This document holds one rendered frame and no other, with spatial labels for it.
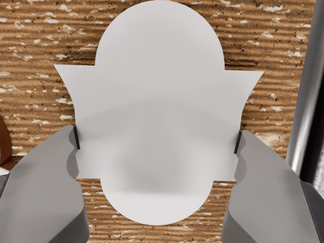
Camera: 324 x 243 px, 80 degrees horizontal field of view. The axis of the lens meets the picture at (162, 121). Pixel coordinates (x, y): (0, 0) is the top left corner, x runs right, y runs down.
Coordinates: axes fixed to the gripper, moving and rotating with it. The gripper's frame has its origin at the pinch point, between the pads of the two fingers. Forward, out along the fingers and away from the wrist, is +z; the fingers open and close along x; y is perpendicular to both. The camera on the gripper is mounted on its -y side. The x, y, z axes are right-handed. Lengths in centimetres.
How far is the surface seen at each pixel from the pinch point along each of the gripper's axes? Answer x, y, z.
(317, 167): 14.0, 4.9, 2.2
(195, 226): 3.2, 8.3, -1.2
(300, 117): 11.0, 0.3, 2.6
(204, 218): 3.8, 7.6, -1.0
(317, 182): 14.2, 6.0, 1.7
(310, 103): 11.7, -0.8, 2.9
